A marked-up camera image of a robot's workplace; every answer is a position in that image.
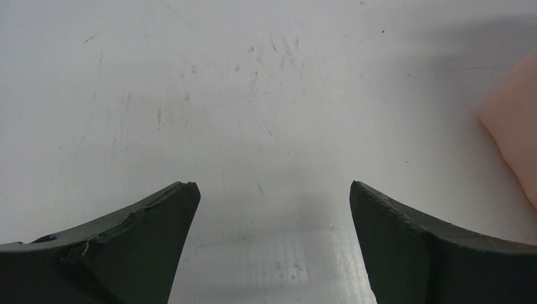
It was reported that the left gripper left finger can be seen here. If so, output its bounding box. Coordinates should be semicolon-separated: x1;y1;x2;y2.
1;182;200;303

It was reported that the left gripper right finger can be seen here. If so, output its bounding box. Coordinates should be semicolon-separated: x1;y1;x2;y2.
350;181;536;303

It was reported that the pink plastic bin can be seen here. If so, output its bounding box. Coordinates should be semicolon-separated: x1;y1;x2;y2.
478;49;536;206

